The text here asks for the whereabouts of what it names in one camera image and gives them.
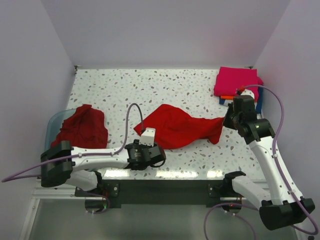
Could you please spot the translucent blue plastic bin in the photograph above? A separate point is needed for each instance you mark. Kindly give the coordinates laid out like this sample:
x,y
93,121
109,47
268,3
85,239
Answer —
x,y
54,125

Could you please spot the folded blue t-shirt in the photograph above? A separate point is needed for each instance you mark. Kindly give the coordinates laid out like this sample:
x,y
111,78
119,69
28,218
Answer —
x,y
259,103

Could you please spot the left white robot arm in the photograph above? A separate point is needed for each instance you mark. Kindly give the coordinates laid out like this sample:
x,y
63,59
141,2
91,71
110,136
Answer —
x,y
78,167

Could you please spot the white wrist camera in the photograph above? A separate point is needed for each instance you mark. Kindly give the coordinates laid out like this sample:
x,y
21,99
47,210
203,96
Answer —
x,y
147,138
242,91

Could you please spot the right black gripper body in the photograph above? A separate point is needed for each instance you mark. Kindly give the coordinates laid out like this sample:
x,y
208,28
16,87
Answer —
x,y
231,118

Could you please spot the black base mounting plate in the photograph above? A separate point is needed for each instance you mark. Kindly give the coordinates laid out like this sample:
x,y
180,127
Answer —
x,y
165,192

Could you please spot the folded pink t-shirt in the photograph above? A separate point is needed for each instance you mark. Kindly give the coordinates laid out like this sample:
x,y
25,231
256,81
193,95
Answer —
x,y
229,79

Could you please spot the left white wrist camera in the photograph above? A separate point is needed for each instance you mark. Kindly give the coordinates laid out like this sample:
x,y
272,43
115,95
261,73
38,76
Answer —
x,y
147,138

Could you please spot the dark red t-shirt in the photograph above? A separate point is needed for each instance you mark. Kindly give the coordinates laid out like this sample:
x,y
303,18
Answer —
x,y
84,129

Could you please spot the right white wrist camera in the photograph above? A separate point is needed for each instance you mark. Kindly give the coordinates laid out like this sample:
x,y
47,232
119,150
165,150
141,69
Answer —
x,y
242,91

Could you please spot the folded orange t-shirt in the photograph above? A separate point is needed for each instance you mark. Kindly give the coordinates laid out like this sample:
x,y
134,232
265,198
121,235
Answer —
x,y
227,97

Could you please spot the bright red t-shirt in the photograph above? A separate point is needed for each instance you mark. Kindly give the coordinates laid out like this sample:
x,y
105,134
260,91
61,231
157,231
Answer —
x,y
175,129

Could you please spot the folded white printed t-shirt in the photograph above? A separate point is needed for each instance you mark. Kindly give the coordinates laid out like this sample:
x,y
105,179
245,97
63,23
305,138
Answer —
x,y
225,102

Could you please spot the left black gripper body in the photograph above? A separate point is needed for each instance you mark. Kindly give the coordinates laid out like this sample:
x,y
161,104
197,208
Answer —
x,y
143,146

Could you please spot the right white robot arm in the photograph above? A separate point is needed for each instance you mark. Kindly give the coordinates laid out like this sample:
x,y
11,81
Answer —
x,y
283,204

